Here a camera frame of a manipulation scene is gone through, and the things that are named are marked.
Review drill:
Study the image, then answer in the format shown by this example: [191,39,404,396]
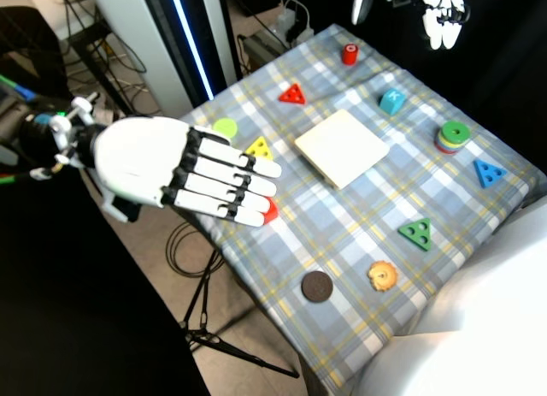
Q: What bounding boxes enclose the red number cube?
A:
[262,197,279,225]

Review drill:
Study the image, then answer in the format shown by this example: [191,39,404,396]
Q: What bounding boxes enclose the blue letter K cube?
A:
[379,88,407,116]

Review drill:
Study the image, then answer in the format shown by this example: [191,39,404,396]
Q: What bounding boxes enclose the yellow triangle block with holes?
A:
[244,135,274,162]

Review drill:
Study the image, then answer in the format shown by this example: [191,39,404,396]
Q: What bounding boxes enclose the red triangle block with holes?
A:
[278,83,308,106]

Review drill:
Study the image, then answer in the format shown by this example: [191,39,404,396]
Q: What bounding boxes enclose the red cylinder block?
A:
[341,44,360,67]

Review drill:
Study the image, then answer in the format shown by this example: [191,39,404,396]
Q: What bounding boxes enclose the green triangle block with holes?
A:
[397,217,432,252]

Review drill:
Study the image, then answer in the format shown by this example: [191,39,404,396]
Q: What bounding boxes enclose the blue triangle block with holes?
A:
[473,158,509,189]

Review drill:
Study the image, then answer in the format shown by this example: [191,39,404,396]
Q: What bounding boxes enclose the green round toy cookie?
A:
[212,117,238,140]

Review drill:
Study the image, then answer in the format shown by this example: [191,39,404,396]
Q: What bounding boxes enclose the white robot body column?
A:
[87,0,238,115]

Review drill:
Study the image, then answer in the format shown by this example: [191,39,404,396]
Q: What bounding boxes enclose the black backdrop cloth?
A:
[309,0,547,166]
[0,184,211,396]

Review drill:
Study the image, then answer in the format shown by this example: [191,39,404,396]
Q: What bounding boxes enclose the black tripod stand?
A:
[178,224,301,379]

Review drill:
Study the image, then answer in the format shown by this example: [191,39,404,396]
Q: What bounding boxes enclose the white power strip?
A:
[273,4,315,44]

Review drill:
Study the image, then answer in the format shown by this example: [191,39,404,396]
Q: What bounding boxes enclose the small pale wooden table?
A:
[293,108,391,191]

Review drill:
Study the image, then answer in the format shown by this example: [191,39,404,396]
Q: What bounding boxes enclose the brown chocolate toy cookie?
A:
[301,270,333,304]

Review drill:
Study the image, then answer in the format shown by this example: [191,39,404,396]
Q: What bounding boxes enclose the blue plaid tablecloth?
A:
[181,23,538,396]

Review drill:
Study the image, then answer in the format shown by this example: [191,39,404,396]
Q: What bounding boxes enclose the tan flower toy biscuit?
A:
[368,260,399,293]

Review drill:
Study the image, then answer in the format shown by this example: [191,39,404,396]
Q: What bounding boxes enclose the coloured ring discs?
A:
[434,121,472,156]

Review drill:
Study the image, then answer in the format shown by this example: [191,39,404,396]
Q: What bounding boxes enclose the white backdrop sheet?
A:
[352,197,547,396]

